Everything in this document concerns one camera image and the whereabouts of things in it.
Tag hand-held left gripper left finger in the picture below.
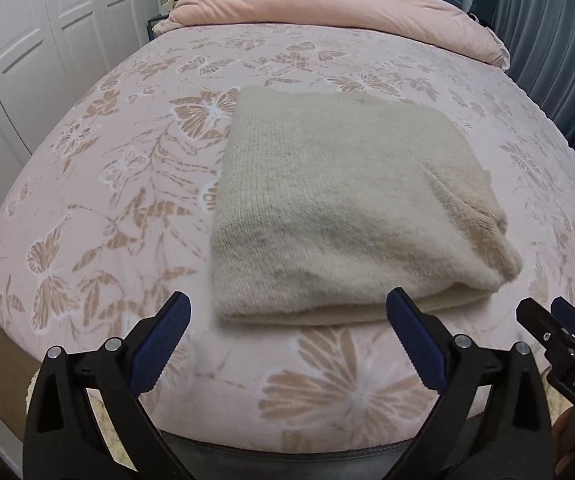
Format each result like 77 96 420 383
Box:
22 291 193 480

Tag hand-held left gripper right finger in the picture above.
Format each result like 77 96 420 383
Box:
386 287 554 480

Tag cream knit sweater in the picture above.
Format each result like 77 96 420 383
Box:
210 85 524 328

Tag pink butterfly print blanket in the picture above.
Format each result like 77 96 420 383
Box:
0 22 575 456

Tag grey-blue curtain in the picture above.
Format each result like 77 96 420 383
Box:
487 0 575 171

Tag white wardrobe doors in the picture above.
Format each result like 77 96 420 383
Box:
0 0 168 246

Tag pink duvet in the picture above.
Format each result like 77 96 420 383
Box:
153 0 511 68

